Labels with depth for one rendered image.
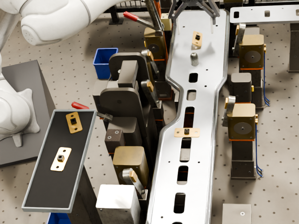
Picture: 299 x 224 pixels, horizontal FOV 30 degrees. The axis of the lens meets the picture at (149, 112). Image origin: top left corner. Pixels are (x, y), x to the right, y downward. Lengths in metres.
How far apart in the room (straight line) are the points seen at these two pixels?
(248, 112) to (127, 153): 0.42
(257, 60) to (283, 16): 0.24
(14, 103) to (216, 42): 0.79
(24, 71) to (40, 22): 0.76
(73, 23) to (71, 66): 1.06
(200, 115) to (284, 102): 0.54
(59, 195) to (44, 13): 0.50
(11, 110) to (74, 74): 0.63
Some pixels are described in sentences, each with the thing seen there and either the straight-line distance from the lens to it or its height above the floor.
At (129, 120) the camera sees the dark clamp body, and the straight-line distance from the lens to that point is 1.80.
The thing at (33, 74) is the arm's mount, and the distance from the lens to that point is 2.30.
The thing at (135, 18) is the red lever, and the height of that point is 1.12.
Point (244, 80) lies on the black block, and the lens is 2.01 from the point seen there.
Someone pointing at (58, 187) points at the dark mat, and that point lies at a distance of 1.59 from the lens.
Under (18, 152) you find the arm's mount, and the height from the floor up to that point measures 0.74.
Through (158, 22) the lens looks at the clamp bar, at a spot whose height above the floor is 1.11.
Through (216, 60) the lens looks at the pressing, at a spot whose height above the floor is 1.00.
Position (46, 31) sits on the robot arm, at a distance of 1.58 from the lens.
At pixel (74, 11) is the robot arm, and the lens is 1.61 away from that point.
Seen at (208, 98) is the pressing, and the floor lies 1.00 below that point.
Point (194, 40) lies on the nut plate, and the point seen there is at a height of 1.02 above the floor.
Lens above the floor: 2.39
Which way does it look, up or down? 46 degrees down
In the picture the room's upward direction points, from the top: 12 degrees counter-clockwise
